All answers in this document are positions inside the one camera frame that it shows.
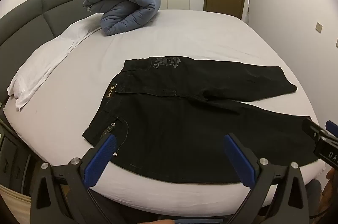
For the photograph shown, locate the dark bedside cabinet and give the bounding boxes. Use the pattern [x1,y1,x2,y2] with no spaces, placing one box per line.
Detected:
[0,125,35,196]

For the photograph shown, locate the round white bed mattress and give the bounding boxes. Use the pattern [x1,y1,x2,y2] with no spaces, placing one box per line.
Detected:
[3,8,327,210]

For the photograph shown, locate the rolled blue duvet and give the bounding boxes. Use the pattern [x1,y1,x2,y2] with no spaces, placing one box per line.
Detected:
[83,0,161,36]

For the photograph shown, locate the beige wall switch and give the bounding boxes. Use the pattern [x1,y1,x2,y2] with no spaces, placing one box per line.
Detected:
[315,22,323,33]

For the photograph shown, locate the person's right hand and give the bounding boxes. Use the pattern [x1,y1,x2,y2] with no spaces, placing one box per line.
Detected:
[320,168,337,211]

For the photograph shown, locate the dark grey padded headboard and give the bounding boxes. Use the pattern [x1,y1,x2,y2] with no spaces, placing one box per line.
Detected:
[1,0,89,103]

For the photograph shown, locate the black denim pants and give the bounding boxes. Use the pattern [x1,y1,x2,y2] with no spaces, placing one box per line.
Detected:
[83,56,317,184]

